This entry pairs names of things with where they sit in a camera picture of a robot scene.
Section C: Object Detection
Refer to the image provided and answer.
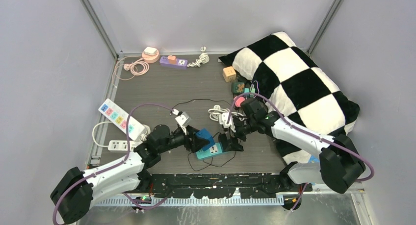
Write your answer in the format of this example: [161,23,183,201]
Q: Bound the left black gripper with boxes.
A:
[158,125,208,153]

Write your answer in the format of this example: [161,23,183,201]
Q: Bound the black power adapter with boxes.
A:
[217,132,244,153]

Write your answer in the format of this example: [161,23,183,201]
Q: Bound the blue cube socket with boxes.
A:
[196,128,215,151]

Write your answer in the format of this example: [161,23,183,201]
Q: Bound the teal usb power strip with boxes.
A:
[196,143,223,160]

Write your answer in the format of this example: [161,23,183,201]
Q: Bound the pink plug adapter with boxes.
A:
[234,97,246,108]

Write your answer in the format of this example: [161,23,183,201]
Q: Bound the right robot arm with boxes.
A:
[218,98,366,194]

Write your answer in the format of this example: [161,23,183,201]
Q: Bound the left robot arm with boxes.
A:
[50,125,210,225]

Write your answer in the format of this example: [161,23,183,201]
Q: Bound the dark green cube socket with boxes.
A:
[231,81,246,95]

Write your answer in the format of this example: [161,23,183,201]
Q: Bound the orange cube socket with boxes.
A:
[222,66,236,82]

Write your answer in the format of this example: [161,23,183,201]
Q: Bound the orange small plug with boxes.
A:
[167,55,177,64]

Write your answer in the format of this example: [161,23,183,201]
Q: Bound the pink round socket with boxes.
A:
[142,49,160,64]

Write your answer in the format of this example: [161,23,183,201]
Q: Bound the small teal adapters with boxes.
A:
[243,87,256,99]

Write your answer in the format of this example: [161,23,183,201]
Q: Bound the white colourful power strip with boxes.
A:
[98,99,147,141]

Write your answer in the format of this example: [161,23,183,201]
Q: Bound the purple power strip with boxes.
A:
[159,55,188,70]

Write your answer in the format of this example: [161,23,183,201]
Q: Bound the checkered black white pillow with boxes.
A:
[218,31,361,166]

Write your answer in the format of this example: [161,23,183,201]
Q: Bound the white charger block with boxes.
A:
[143,47,158,55]

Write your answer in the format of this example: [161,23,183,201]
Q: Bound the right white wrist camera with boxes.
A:
[219,112,235,132]

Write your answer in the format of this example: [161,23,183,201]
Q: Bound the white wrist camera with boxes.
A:
[219,112,235,132]
[175,112,191,128]

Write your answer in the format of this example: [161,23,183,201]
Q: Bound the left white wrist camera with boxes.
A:
[175,112,191,128]

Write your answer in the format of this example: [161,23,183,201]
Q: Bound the white thick coiled cable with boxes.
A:
[208,104,241,124]

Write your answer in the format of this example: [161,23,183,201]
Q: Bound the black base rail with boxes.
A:
[130,173,302,199]

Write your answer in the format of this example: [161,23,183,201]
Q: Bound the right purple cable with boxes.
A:
[227,93,375,211]

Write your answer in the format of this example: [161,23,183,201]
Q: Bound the purple cable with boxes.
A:
[227,93,375,211]
[52,103,181,225]

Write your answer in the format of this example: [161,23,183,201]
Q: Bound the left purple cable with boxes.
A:
[52,103,181,225]

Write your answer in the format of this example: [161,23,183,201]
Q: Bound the pink coiled cable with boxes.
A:
[111,56,150,88]

